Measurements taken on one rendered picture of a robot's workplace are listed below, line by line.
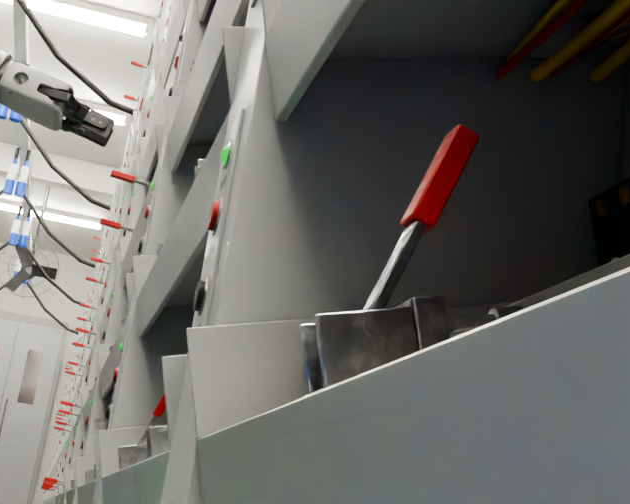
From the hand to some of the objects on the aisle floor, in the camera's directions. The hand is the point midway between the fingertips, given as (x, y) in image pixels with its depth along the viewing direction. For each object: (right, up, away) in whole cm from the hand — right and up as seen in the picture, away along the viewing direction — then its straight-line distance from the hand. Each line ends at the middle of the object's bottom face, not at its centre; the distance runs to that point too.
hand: (98, 128), depth 155 cm
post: (+13, -80, -47) cm, 93 cm away
